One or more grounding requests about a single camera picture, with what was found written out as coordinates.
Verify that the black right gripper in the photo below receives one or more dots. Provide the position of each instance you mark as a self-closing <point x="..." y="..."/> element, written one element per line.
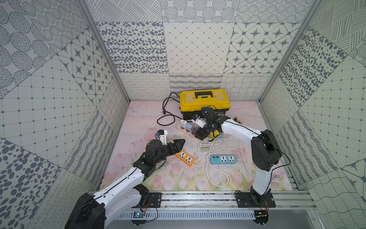
<point x="199" y="136"/>

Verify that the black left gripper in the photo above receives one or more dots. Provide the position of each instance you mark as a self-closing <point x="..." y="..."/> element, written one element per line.
<point x="172" y="147"/>

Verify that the orange USB power strip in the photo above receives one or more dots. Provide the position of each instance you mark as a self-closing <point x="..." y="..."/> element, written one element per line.
<point x="184" y="157"/>

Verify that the teal USB power strip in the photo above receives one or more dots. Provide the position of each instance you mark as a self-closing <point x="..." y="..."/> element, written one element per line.
<point x="223" y="159"/>

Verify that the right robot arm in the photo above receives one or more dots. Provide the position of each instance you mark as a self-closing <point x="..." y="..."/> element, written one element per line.
<point x="265" y="151"/>

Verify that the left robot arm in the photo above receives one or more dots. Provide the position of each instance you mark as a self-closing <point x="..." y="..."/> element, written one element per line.
<point x="98" y="210"/>

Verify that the yellow cube socket adapter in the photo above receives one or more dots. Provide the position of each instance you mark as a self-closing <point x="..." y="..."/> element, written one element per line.
<point x="214" y="134"/>

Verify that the white plug on mat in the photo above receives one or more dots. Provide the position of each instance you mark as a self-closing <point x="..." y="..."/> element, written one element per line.
<point x="275" y="179"/>

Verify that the cream power strip red sockets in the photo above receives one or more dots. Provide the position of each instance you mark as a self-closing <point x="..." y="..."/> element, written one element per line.
<point x="184" y="131"/>

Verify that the white charger adapter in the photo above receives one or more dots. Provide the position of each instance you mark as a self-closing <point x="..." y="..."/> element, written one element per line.
<point x="183" y="124"/>

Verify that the yellow black toolbox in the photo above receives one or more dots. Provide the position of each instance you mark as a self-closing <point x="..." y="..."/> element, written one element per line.
<point x="195" y="102"/>

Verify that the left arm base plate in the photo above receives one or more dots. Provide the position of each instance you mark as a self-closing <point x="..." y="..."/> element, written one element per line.
<point x="151" y="200"/>

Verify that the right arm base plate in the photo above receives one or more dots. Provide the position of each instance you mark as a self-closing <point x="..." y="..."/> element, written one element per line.
<point x="252" y="200"/>

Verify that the aluminium mounting rail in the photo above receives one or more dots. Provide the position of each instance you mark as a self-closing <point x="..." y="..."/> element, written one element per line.
<point x="220" y="200"/>

